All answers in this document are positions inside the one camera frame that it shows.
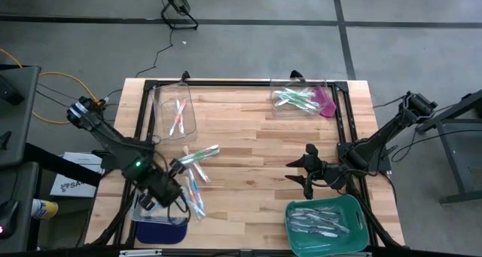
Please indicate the black handheld device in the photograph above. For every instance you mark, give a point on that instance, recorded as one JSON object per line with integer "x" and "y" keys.
{"x": 9, "y": 93}

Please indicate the black mount clamp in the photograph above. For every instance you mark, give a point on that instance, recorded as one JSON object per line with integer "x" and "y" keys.
{"x": 296, "y": 74}
{"x": 185, "y": 76}

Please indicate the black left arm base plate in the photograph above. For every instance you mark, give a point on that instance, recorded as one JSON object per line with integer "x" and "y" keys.
{"x": 113, "y": 163}

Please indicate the square clear plastic bin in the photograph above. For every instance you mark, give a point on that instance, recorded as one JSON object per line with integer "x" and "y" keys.
{"x": 278, "y": 84}

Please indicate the black metal stand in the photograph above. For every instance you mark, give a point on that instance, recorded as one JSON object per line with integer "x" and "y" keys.
{"x": 452, "y": 112}

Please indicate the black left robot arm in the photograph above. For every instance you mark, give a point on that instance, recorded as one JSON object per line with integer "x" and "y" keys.
{"x": 109, "y": 136}

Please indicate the black floor fan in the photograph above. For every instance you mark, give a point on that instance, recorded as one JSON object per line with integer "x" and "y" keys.
{"x": 177, "y": 2}

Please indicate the grey desk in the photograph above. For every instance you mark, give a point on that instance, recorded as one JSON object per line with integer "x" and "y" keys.
{"x": 22, "y": 129}

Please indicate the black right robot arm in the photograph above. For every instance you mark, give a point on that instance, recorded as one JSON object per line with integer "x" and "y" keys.
{"x": 380, "y": 136}

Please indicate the green plastic bin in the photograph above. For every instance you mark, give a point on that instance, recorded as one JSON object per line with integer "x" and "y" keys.
{"x": 339, "y": 245}

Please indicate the pile of clear packets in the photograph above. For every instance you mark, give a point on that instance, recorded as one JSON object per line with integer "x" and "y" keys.
{"x": 337, "y": 225}

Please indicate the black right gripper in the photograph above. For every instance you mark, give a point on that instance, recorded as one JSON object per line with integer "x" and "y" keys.
{"x": 325, "y": 172}

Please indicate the silver metal bracket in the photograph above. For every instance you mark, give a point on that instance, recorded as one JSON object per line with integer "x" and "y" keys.
{"x": 139, "y": 253}

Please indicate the white and yellow can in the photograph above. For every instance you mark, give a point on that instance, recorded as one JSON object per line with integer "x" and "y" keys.
{"x": 45, "y": 210}

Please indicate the white printed box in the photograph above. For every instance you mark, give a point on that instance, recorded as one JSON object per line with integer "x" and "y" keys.
{"x": 79, "y": 189}

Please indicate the black diagonal strut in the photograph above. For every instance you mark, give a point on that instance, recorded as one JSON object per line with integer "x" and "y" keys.
{"x": 56, "y": 163}

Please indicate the green toothbrush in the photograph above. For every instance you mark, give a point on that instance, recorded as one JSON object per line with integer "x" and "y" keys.
{"x": 203, "y": 150}
{"x": 286, "y": 103}
{"x": 301, "y": 100}
{"x": 293, "y": 95}
{"x": 199, "y": 156}
{"x": 309, "y": 104}

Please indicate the blue toothbrush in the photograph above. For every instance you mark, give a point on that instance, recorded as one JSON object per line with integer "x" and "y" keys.
{"x": 199, "y": 204}
{"x": 196, "y": 196}

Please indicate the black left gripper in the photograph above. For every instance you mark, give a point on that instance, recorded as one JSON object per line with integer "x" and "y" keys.
{"x": 163, "y": 189}

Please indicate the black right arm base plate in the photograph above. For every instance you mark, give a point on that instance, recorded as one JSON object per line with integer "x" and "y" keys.
{"x": 380, "y": 163}

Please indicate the black computer mouse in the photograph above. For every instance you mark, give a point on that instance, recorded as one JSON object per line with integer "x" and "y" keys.
{"x": 7, "y": 215}

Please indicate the magenta mat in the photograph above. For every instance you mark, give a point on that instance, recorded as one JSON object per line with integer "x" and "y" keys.
{"x": 328, "y": 107}

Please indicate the long clear plastic bin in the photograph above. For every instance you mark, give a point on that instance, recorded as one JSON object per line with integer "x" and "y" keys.
{"x": 160, "y": 110}

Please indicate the dark blue mat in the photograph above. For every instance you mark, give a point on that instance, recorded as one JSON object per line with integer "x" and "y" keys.
{"x": 162, "y": 234}

